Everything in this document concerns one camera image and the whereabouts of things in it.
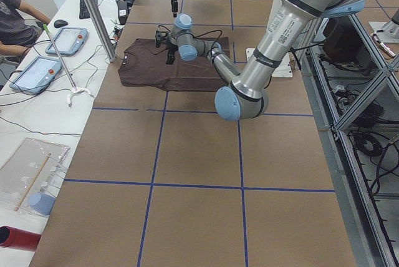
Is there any dark brown t-shirt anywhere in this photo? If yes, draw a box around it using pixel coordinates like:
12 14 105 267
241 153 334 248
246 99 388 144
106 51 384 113
118 38 226 92

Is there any black keyboard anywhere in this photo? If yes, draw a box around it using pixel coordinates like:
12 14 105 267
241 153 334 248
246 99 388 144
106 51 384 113
79 0 99 20

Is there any metal reacher grabber tool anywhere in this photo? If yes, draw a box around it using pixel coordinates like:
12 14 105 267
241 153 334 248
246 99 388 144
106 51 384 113
43 24 95 107

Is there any far blue teach pendant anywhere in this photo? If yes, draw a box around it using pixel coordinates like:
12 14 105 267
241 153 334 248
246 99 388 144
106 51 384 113
50 27 89 56

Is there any blue teach pendant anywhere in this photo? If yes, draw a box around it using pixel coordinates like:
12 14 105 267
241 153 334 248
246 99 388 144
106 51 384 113
9 56 62 94
50 27 89 56

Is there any black computer mouse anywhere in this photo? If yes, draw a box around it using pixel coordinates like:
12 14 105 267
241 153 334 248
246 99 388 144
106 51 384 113
53 19 69 29

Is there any near blue teach pendant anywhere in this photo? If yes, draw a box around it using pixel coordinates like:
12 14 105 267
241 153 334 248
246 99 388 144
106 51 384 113
9 56 62 94

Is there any seated person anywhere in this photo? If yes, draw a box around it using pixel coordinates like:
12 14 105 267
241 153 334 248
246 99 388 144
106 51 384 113
1 0 51 62

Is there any grey cardboard sheet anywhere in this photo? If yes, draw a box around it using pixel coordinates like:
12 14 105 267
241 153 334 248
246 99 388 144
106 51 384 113
1 138 70 210

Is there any clear acrylic rack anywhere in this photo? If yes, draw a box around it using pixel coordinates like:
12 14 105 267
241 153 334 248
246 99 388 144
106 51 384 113
12 154 68 216

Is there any blue plastic cup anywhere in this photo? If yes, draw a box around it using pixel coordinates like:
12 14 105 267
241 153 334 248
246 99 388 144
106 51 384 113
28 193 55 216

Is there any wooden dowel stick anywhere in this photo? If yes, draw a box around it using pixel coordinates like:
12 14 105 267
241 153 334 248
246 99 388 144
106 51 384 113
14 153 51 211

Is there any red cylinder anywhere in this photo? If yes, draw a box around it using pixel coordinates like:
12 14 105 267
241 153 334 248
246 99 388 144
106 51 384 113
1 226 41 251

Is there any aluminium frame post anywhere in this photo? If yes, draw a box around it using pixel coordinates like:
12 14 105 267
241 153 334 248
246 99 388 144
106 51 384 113
84 0 117 62

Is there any aluminium frame rail structure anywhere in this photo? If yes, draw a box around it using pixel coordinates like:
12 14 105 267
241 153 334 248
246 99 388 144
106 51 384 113
300 8 398 266

